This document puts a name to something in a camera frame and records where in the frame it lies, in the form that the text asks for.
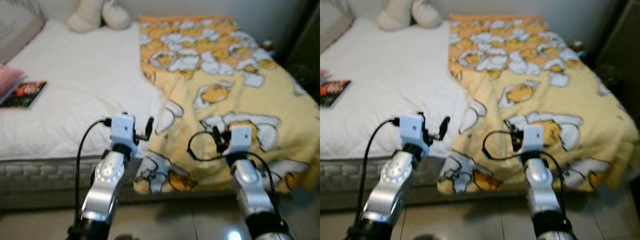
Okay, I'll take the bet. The yellow egg cartoon blanket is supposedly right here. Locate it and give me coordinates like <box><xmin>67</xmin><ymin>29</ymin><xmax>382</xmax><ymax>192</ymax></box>
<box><xmin>132</xmin><ymin>15</ymin><xmax>321</xmax><ymax>195</ymax></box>
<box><xmin>437</xmin><ymin>14</ymin><xmax>640</xmax><ymax>195</ymax></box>

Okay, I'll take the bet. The dark red green book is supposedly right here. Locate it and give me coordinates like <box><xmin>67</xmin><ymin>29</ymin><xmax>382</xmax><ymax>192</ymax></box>
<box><xmin>0</xmin><ymin>81</ymin><xmax>48</xmax><ymax>110</ymax></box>
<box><xmin>320</xmin><ymin>79</ymin><xmax>352</xmax><ymax>109</ymax></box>

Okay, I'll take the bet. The white sheeted bed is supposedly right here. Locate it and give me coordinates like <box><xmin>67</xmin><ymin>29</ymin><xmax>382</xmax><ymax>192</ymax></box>
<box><xmin>0</xmin><ymin>19</ymin><xmax>321</xmax><ymax>208</ymax></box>
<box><xmin>320</xmin><ymin>19</ymin><xmax>640</xmax><ymax>211</ymax></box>

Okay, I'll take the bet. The beige knotted plush pillow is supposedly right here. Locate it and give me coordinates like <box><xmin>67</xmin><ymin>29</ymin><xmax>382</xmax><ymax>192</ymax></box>
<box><xmin>376</xmin><ymin>0</ymin><xmax>442</xmax><ymax>32</ymax></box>
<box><xmin>67</xmin><ymin>0</ymin><xmax>132</xmax><ymax>33</ymax></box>

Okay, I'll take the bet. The grey patterned pillow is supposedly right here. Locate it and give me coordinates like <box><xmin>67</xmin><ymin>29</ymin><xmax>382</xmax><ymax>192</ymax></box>
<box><xmin>0</xmin><ymin>0</ymin><xmax>47</xmax><ymax>65</ymax></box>
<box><xmin>320</xmin><ymin>0</ymin><xmax>357</xmax><ymax>53</ymax></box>

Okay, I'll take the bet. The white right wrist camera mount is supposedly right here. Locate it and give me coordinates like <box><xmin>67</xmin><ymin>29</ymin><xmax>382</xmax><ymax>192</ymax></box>
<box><xmin>229</xmin><ymin>125</ymin><xmax>252</xmax><ymax>156</ymax></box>
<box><xmin>521</xmin><ymin>124</ymin><xmax>545</xmax><ymax>153</ymax></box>

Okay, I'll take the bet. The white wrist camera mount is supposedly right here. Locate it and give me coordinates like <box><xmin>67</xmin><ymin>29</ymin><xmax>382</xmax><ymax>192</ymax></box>
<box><xmin>398</xmin><ymin>114</ymin><xmax>426</xmax><ymax>151</ymax></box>
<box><xmin>110</xmin><ymin>114</ymin><xmax>137</xmax><ymax>153</ymax></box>
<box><xmin>521</xmin><ymin>124</ymin><xmax>545</xmax><ymax>153</ymax></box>
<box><xmin>229</xmin><ymin>125</ymin><xmax>252</xmax><ymax>156</ymax></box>

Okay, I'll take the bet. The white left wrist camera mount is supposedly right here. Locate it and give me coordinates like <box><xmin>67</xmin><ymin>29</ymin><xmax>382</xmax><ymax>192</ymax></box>
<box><xmin>110</xmin><ymin>114</ymin><xmax>137</xmax><ymax>153</ymax></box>
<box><xmin>398</xmin><ymin>114</ymin><xmax>426</xmax><ymax>151</ymax></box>

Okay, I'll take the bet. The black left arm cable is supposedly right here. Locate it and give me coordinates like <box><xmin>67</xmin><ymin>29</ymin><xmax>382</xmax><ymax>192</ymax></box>
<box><xmin>74</xmin><ymin>118</ymin><xmax>112</xmax><ymax>228</ymax></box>
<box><xmin>354</xmin><ymin>117</ymin><xmax>401</xmax><ymax>228</ymax></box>

